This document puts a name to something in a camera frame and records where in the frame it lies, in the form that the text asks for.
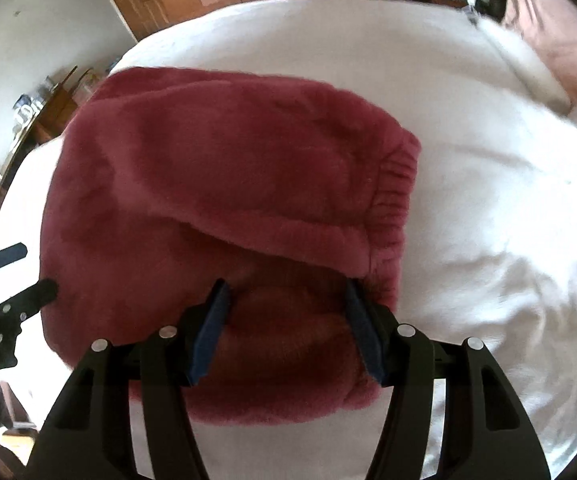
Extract pink pillow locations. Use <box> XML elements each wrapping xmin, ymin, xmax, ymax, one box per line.
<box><xmin>501</xmin><ymin>0</ymin><xmax>577</xmax><ymax>117</ymax></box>

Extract red fleece pants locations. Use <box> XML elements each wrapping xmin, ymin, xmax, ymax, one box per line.
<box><xmin>41</xmin><ymin>66</ymin><xmax>422</xmax><ymax>426</ymax></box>

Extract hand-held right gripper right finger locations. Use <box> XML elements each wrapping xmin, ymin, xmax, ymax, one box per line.
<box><xmin>345</xmin><ymin>279</ymin><xmax>552</xmax><ymax>480</ymax></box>

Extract glass jar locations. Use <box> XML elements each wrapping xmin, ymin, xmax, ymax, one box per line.
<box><xmin>13</xmin><ymin>92</ymin><xmax>44</xmax><ymax>127</ymax></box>

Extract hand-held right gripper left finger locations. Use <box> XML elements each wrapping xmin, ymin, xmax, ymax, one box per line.
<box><xmin>26</xmin><ymin>279</ymin><xmax>232</xmax><ymax>480</ymax></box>

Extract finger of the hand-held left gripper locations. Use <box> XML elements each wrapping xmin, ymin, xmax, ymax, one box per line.
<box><xmin>0</xmin><ymin>280</ymin><xmax>59</xmax><ymax>322</ymax></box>
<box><xmin>0</xmin><ymin>243</ymin><xmax>29</xmax><ymax>272</ymax></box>

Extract white bed blanket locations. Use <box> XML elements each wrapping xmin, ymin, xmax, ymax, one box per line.
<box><xmin>0</xmin><ymin>0</ymin><xmax>577</xmax><ymax>480</ymax></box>

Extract wooden dresser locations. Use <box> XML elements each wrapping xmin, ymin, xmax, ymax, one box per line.
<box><xmin>0</xmin><ymin>64</ymin><xmax>115</xmax><ymax>253</ymax></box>

